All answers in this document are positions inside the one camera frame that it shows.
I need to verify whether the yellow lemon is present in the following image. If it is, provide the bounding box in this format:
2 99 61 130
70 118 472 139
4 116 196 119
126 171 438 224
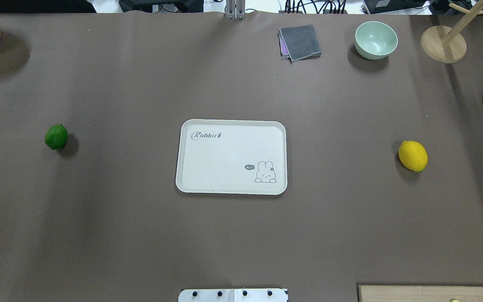
398 140 428 172

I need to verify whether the green lime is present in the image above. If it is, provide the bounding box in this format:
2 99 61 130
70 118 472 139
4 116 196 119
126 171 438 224
44 124 68 150

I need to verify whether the white rabbit tray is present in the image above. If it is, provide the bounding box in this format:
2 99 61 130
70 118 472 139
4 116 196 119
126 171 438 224
176 119 288 195

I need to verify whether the folded grey cloth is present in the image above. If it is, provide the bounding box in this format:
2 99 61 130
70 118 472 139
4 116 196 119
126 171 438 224
278 24 322 62

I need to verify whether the mint green bowl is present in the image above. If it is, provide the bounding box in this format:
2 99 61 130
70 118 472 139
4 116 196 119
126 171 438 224
354 21 398 60

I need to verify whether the wooden cutting board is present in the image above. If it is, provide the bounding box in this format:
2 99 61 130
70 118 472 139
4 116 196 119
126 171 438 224
358 285 483 302

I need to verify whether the wooden stand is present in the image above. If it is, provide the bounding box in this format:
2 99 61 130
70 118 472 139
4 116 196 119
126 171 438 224
421 0 483 64

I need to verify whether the aluminium frame post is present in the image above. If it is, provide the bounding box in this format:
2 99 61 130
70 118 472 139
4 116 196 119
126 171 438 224
225 0 247 20

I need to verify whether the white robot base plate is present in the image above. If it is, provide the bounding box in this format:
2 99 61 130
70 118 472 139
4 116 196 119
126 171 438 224
178 287 289 302

